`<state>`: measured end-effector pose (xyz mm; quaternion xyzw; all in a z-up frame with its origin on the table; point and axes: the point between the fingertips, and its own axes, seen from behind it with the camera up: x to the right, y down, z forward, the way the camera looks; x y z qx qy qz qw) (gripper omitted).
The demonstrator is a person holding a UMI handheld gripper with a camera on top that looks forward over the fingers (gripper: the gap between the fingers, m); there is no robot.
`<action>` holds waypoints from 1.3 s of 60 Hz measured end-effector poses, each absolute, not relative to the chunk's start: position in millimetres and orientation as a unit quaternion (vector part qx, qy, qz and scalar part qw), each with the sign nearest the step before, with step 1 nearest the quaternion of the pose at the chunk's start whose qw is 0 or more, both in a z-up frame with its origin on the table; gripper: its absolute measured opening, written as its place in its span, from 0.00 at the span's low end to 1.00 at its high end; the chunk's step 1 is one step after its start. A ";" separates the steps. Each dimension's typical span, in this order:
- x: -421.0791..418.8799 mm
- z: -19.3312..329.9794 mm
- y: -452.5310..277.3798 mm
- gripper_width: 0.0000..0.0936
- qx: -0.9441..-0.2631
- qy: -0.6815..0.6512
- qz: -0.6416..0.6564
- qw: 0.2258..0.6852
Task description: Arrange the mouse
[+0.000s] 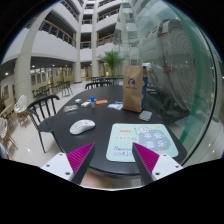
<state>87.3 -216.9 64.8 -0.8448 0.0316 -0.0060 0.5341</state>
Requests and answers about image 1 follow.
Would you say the clear plastic packet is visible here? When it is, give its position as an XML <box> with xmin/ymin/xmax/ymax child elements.
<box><xmin>107</xmin><ymin>102</ymin><xmax>123</xmax><ymax>110</ymax></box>

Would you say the transparent wrapped packet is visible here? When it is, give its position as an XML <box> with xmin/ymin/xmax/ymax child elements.
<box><xmin>64</xmin><ymin>105</ymin><xmax>78</xmax><ymax>113</ymax></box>

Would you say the white lattice chair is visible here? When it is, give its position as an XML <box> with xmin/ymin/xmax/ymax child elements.
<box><xmin>14</xmin><ymin>95</ymin><xmax>28</xmax><ymax>125</ymax></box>

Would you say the grey square pouch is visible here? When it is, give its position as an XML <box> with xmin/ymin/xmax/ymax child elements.
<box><xmin>139</xmin><ymin>110</ymin><xmax>152</xmax><ymax>121</ymax></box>

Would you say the black slatted chair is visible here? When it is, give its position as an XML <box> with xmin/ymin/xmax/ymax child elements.
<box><xmin>27</xmin><ymin>95</ymin><xmax>59</xmax><ymax>145</ymax></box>

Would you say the small grey box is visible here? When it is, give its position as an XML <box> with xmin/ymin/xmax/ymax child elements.
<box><xmin>75</xmin><ymin>99</ymin><xmax>83</xmax><ymax>104</ymax></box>

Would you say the small blue capped bottle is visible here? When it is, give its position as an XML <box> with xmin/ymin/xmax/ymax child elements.
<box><xmin>90</xmin><ymin>96</ymin><xmax>95</xmax><ymax>108</ymax></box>

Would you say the brown paper bag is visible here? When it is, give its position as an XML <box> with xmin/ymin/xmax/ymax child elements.
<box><xmin>123</xmin><ymin>65</ymin><xmax>144</xmax><ymax>112</ymax></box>

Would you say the green potted palm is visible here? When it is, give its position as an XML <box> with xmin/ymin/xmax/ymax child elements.
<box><xmin>99</xmin><ymin>51</ymin><xmax>123</xmax><ymax>76</ymax></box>

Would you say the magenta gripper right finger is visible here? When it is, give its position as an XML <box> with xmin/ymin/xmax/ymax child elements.
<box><xmin>132</xmin><ymin>143</ymin><xmax>159</xmax><ymax>185</ymax></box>

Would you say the orange flat card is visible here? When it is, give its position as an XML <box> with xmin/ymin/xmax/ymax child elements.
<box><xmin>96</xmin><ymin>100</ymin><xmax>108</xmax><ymax>105</ymax></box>

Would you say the white computer mouse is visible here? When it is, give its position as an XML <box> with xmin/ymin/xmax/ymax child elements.
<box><xmin>70</xmin><ymin>119</ymin><xmax>95</xmax><ymax>135</ymax></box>

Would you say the blue item behind bag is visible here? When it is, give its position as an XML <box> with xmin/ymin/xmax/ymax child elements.
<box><xmin>142</xmin><ymin>65</ymin><xmax>148</xmax><ymax>108</ymax></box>

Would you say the white chair at left edge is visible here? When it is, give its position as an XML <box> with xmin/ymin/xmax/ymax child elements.
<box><xmin>0</xmin><ymin>117</ymin><xmax>17</xmax><ymax>148</ymax></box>

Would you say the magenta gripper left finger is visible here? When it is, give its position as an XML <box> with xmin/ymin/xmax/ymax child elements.
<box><xmin>67</xmin><ymin>143</ymin><xmax>95</xmax><ymax>185</ymax></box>

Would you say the black chair behind table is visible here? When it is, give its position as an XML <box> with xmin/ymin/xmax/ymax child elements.
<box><xmin>85</xmin><ymin>81</ymin><xmax>112</xmax><ymax>89</ymax></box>

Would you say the small white box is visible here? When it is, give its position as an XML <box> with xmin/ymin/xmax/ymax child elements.
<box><xmin>81</xmin><ymin>102</ymin><xmax>90</xmax><ymax>107</ymax></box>

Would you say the light green mouse pad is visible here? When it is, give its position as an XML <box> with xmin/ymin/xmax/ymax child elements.
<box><xmin>106</xmin><ymin>123</ymin><xmax>178</xmax><ymax>162</ymax></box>

